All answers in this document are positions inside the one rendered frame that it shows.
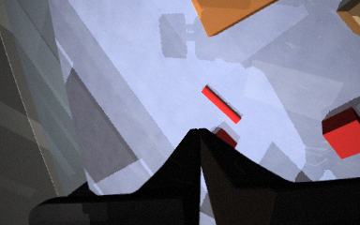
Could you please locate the red flat bar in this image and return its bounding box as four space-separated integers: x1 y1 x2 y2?
202 86 242 124

